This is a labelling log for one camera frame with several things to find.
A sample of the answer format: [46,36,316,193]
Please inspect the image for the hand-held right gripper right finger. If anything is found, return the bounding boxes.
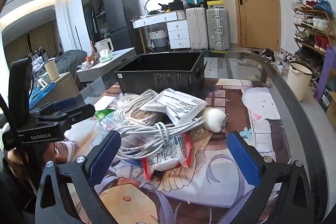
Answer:
[226,131,315,224]

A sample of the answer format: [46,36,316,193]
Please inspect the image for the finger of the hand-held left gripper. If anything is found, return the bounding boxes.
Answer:
[34,104,95,132]
[29,101,67,115]

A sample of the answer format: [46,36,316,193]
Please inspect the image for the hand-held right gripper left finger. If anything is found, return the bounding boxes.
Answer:
[35,130,122,224]

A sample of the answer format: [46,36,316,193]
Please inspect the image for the green packet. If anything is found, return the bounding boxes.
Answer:
[94,109,116,122]

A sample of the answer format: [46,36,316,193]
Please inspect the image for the bagged braided white rope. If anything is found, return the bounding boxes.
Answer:
[101,109,158,132]

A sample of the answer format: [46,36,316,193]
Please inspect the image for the bagged white rope coil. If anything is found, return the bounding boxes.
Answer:
[115,90,164,119]

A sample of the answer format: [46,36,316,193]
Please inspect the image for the grey cable bundle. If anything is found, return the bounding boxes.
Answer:
[114,119,205,160]

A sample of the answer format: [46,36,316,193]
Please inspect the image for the red and white packet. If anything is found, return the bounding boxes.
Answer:
[142,133,191,182]

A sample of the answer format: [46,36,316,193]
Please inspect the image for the white printed packet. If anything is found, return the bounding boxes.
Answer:
[140,89,208,126]

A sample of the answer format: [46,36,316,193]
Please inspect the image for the black cardboard box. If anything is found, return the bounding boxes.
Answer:
[115,52,208,94]

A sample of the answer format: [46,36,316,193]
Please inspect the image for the tan wooden cabinet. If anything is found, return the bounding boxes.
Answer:
[29,72,80,109]

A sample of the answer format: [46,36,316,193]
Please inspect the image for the paper cup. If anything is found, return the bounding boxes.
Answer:
[44,58,60,81]

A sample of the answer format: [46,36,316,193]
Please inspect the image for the printed cartoon table mat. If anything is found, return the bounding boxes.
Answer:
[63,78,292,224]

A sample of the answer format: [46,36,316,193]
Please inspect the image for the brown curtain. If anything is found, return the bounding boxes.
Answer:
[4,27,57,62]

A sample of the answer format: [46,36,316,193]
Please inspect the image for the dark cloth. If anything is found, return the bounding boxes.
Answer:
[54,49,88,75]

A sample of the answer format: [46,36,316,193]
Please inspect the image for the red snack bag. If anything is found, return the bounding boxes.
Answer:
[85,42,99,64]

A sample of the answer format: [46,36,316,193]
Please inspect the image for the green tissue pack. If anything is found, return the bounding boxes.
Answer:
[98,49,113,63]

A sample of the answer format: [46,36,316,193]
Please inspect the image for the grey side table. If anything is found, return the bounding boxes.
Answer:
[76,47,136,83]

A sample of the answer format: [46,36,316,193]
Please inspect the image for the white electric kettle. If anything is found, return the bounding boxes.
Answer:
[94,39,114,55]

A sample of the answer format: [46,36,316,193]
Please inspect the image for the white enamel basin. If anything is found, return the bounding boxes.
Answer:
[287,61,313,101]

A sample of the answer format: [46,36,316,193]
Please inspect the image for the black and white patterned rug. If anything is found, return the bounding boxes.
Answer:
[203,56,229,80]

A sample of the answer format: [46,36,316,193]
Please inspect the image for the dark box with barcode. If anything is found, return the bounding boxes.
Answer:
[320,88,331,111]

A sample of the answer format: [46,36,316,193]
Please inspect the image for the scattered pairs of shoes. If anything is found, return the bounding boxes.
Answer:
[238,48,297,75]

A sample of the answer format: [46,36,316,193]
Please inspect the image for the black fridge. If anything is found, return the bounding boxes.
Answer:
[103,0,143,55]

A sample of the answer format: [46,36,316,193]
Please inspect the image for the woven laundry basket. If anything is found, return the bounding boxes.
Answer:
[148,28,168,52]

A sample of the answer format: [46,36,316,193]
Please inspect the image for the purple yoga mat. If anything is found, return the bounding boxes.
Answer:
[314,46,336,102]

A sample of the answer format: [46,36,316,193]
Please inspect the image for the silver suitcase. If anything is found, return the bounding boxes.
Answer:
[205,7,230,51]

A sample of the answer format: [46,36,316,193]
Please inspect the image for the white dresser with drawers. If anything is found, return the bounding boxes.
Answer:
[131,10,191,52]

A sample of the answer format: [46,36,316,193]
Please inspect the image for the white suitcase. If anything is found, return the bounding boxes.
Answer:
[185,7,209,51]

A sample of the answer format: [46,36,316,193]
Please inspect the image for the oval mirror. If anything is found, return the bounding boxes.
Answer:
[145,0,176,14]

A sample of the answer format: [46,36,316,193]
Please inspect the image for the tan wooden door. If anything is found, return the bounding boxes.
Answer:
[225,0,282,51]

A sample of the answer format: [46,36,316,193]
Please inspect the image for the black bag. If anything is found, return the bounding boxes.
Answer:
[168,0,185,11]

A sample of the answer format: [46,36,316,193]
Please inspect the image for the wooden shoe rack with shoes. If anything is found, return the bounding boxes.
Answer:
[291,0,336,67]

